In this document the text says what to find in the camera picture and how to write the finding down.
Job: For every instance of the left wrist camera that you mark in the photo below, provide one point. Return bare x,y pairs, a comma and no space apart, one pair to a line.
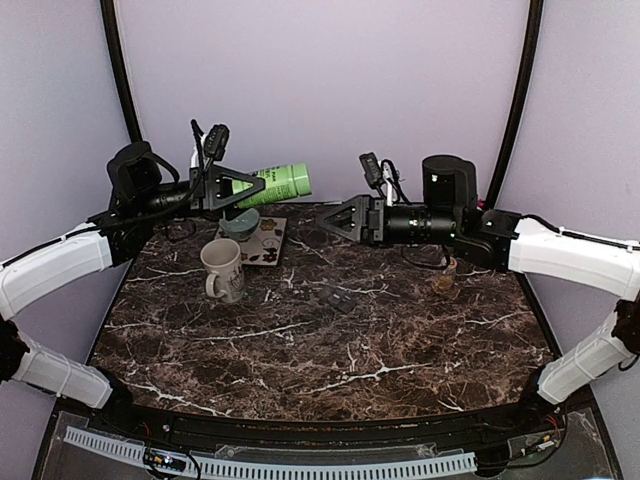
209,147

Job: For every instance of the beige ceramic mug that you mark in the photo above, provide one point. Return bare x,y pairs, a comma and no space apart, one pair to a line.
225,280

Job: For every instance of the black corner frame post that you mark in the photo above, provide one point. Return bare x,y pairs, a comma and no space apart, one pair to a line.
119,70
520,93

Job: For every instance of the black corner frame post left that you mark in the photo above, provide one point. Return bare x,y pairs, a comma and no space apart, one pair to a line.
119,70

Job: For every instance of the square floral ceramic plate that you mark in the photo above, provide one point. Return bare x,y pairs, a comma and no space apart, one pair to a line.
263,248

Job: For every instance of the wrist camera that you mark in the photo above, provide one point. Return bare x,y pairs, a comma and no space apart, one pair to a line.
383,178
209,147

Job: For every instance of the white slotted cable duct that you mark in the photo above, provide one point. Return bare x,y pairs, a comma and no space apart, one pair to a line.
235,462

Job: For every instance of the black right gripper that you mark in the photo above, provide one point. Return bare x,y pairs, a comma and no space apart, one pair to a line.
369,213

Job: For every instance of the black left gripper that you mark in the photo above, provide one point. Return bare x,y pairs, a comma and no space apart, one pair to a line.
211,189

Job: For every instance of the green pill bottle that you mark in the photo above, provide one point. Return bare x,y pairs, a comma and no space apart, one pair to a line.
284,182

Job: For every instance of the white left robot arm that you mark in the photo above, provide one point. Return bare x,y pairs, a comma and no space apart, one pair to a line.
146,190

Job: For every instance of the celadon bowl on plate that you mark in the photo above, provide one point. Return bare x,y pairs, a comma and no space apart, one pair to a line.
241,227

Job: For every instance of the grey weekly pill organizer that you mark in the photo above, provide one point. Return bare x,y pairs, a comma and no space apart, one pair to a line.
337,298

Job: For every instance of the black front rail base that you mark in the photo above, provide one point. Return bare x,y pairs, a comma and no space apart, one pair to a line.
304,404

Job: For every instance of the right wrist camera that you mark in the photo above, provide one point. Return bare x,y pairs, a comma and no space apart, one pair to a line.
383,178

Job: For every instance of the black corner frame post right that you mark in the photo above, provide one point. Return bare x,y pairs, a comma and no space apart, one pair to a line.
520,93

